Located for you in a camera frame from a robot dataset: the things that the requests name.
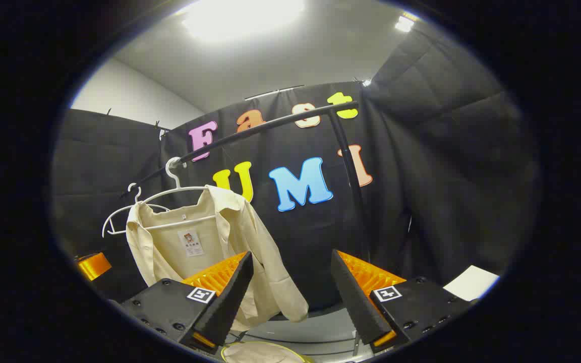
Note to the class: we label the cream laundry hamper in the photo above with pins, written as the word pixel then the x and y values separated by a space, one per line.
pixel 265 354

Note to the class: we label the small ceiling light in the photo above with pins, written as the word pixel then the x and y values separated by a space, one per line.
pixel 404 23

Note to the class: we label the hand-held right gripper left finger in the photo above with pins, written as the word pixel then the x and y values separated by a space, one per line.
pixel 230 297

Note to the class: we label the large ceiling light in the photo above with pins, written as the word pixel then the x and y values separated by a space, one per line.
pixel 242 17

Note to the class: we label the white ribbed box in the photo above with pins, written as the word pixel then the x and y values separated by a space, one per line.
pixel 472 282

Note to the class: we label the white clothes hanger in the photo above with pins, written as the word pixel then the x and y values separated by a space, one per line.
pixel 138 195
pixel 173 177

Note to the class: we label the black backdrop cloth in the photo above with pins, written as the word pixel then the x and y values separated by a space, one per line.
pixel 295 242

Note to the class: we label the black clothes rack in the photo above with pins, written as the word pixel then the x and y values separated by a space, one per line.
pixel 270 126

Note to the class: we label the cream shirt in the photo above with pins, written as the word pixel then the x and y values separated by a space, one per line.
pixel 210 237

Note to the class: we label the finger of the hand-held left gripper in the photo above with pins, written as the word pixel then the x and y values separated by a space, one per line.
pixel 94 265

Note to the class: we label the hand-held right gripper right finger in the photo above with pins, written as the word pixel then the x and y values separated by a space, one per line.
pixel 356 302

